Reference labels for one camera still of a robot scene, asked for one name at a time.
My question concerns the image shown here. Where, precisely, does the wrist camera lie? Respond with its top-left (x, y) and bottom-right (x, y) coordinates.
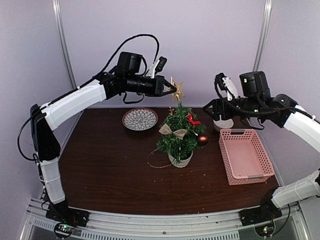
top-left (144, 56), bottom-right (168, 79)
top-left (215, 72), bottom-right (239, 101)

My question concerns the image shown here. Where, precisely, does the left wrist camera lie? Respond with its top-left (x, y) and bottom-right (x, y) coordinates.
top-left (144, 56), bottom-right (168, 79)

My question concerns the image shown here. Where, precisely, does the right aluminium frame post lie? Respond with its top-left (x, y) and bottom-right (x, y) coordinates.
top-left (242, 0), bottom-right (273, 108)

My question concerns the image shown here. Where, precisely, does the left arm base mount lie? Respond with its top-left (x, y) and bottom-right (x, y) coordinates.
top-left (45, 208), bottom-right (90, 227)

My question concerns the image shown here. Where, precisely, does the fairy light wire string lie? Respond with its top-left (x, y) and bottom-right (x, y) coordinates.
top-left (147, 149), bottom-right (183, 170)

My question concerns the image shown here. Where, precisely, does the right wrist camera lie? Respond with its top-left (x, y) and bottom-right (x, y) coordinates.
top-left (215, 72), bottom-right (239, 101)

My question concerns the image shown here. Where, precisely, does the aluminium frame post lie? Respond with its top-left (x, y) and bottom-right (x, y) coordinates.
top-left (242, 0), bottom-right (273, 108)
top-left (52, 0), bottom-right (77, 94)

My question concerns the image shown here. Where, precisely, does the gold star ornament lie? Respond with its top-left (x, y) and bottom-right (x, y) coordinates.
top-left (170, 76), bottom-right (185, 103)

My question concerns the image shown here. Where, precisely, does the small green christmas tree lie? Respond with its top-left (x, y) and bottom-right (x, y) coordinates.
top-left (156, 102), bottom-right (207, 168)

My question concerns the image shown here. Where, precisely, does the red burlap bow ornament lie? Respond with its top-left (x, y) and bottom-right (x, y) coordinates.
top-left (159, 123), bottom-right (188, 140)

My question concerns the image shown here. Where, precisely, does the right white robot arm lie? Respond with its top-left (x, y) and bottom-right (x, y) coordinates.
top-left (198, 71), bottom-right (320, 221)

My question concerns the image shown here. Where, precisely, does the small silver bell ornament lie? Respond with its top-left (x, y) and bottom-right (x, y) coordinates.
top-left (169, 106), bottom-right (174, 116)

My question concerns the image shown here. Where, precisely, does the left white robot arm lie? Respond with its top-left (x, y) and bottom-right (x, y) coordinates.
top-left (30, 52), bottom-right (177, 222)

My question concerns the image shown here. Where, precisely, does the pink plastic basket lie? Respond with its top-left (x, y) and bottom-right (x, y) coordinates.
top-left (219, 128), bottom-right (275, 186)

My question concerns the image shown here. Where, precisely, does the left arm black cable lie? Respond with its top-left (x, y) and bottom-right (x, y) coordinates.
top-left (16, 34), bottom-right (161, 162)

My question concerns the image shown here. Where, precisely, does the red bauble ornament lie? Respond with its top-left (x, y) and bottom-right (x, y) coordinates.
top-left (197, 132), bottom-right (209, 146)

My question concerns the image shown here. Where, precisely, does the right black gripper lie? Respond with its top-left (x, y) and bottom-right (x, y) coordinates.
top-left (203, 96), bottom-right (262, 121)

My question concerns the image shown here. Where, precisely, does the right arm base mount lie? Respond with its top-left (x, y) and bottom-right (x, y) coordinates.
top-left (238, 206), bottom-right (283, 227)

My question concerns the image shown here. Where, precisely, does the red ribbon bow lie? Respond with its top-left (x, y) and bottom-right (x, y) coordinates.
top-left (186, 113), bottom-right (202, 129)

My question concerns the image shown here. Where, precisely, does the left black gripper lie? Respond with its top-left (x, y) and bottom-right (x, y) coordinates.
top-left (126, 73), bottom-right (177, 97)

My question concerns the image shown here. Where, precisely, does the left aluminium frame post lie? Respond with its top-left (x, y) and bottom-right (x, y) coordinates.
top-left (52, 0), bottom-right (77, 94)

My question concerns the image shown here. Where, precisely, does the patterned ceramic plate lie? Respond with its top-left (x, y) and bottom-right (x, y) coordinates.
top-left (122, 108), bottom-right (158, 131)

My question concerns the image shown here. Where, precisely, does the white ceramic bowl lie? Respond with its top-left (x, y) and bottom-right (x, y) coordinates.
top-left (213, 119), bottom-right (234, 133)

